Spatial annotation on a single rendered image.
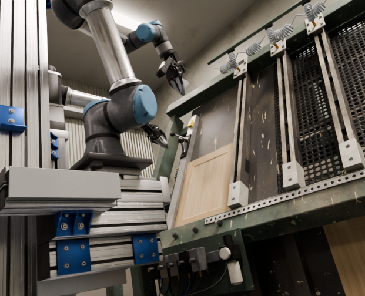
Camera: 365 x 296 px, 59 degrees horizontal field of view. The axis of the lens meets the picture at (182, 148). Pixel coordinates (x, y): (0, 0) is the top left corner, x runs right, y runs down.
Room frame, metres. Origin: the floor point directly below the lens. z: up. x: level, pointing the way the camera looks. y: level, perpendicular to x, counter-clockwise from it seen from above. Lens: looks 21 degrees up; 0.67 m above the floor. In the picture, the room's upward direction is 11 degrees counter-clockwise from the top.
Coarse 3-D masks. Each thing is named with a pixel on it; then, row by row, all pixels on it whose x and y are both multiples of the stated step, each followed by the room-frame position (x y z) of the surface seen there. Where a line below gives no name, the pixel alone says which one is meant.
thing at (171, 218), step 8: (192, 128) 2.03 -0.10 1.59; (192, 136) 2.00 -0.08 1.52; (192, 144) 1.99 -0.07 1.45; (184, 160) 1.92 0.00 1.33; (184, 168) 1.88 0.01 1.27; (184, 176) 1.87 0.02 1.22; (176, 184) 1.85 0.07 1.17; (176, 192) 1.82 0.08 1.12; (176, 200) 1.78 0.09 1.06; (176, 208) 1.77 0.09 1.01; (168, 216) 1.77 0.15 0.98; (168, 224) 1.74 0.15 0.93
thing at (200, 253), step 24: (192, 240) 1.54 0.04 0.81; (216, 240) 1.45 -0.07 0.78; (240, 240) 1.38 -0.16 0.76; (168, 264) 1.46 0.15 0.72; (192, 264) 1.42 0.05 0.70; (216, 264) 1.47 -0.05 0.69; (240, 264) 1.40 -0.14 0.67; (168, 288) 1.53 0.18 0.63; (192, 288) 1.56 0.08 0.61; (216, 288) 1.48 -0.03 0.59; (240, 288) 1.41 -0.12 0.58
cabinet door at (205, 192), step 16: (208, 160) 1.79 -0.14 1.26; (224, 160) 1.70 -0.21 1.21; (192, 176) 1.83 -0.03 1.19; (208, 176) 1.73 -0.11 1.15; (224, 176) 1.64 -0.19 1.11; (192, 192) 1.76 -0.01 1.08; (208, 192) 1.67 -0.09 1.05; (224, 192) 1.59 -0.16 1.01; (192, 208) 1.70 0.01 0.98; (208, 208) 1.62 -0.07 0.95; (224, 208) 1.54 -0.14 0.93; (176, 224) 1.73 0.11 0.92
